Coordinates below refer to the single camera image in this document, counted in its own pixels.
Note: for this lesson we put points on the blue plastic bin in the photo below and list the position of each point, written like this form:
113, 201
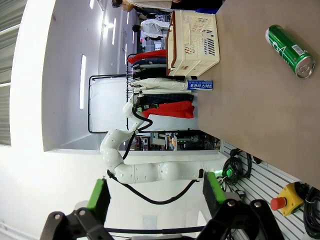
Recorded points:
206, 10

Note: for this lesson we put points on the red hanging garment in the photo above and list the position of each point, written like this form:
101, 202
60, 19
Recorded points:
150, 54
175, 110

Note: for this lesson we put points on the person in beige top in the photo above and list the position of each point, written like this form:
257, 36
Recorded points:
150, 3

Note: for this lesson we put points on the dark plaid hanging garment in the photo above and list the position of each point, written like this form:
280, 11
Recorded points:
170, 97

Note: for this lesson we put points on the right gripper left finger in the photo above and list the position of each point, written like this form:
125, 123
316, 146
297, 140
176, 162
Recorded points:
98, 197

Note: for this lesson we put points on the white hanging garment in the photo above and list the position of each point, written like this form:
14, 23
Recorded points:
160, 83

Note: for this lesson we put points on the ceiling light strip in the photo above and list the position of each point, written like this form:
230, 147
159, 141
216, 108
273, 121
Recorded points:
91, 3
114, 31
82, 82

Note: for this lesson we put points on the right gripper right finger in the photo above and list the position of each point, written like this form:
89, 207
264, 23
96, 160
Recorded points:
215, 195

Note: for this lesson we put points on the person in white coat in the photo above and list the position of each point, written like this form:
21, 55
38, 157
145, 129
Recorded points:
155, 27

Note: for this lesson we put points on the background equipment shelf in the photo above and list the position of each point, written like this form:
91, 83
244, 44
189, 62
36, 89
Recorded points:
175, 141

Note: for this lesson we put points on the black-framed white screen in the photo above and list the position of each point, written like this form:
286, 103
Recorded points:
107, 100

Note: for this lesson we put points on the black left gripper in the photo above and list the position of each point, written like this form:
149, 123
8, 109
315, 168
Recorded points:
146, 105

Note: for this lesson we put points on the navy hanging garment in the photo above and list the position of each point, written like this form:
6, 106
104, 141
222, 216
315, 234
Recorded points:
152, 60

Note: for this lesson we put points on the black hanging garment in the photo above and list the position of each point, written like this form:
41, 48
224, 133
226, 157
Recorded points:
147, 71

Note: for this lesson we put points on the blue Pocari Sweat can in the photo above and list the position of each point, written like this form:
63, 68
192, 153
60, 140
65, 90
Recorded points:
200, 85

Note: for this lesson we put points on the yellow emergency stop box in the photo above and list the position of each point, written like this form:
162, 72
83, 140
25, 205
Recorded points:
290, 197

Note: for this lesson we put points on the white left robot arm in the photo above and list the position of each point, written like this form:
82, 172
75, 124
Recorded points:
150, 172

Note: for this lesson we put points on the green drink can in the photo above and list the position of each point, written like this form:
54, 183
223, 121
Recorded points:
285, 47

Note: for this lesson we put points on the cream plastic shopping basket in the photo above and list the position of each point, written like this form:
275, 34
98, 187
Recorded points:
192, 45

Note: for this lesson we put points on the black clothes rack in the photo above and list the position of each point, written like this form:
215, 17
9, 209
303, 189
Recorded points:
127, 72

